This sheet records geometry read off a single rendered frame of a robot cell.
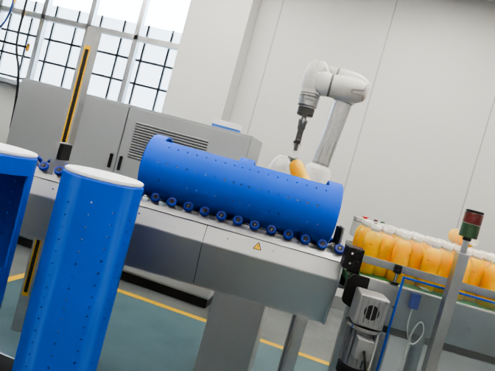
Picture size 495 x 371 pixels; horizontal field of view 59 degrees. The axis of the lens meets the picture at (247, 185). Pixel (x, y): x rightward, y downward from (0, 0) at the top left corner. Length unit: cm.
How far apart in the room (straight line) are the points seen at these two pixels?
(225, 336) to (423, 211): 279
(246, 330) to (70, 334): 113
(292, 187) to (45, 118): 283
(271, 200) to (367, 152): 292
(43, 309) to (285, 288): 94
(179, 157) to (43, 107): 250
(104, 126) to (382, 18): 298
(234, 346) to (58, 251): 129
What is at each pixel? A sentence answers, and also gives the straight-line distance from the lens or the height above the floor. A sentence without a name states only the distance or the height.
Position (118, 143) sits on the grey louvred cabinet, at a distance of 384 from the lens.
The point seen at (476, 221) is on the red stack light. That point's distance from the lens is 174.
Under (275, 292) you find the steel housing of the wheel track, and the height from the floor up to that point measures 70.
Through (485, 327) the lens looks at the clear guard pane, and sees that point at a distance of 196.
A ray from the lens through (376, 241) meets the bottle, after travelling 187.
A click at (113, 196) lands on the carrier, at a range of 153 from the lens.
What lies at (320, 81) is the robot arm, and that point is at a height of 164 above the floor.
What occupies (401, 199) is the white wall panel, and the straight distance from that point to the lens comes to 469.
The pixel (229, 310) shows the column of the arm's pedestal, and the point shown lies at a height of 41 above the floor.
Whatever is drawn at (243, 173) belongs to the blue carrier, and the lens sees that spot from 186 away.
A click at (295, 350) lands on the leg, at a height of 49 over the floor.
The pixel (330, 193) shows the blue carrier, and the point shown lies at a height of 118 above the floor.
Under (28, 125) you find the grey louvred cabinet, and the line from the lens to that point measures 433.
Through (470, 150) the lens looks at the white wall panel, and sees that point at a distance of 484.
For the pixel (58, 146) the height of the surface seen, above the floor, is 106.
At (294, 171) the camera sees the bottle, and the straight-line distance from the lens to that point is 194.
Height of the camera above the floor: 119
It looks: 2 degrees down
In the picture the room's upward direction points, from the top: 15 degrees clockwise
